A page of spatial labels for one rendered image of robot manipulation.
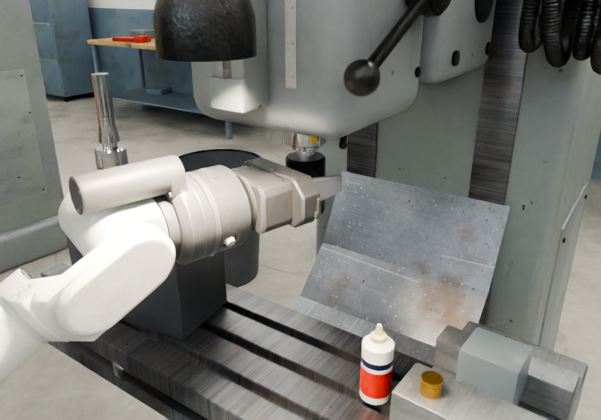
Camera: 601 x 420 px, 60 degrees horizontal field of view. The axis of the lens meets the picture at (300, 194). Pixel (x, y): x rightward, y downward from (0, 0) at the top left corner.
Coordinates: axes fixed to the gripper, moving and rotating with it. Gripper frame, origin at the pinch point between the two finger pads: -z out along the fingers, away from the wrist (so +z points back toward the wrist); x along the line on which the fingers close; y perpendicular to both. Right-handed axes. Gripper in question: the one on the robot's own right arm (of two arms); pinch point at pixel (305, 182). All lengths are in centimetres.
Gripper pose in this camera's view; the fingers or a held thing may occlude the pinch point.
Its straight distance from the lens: 62.4
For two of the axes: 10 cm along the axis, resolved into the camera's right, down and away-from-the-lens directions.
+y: 0.0, 9.3, 3.6
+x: -6.5, -2.8, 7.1
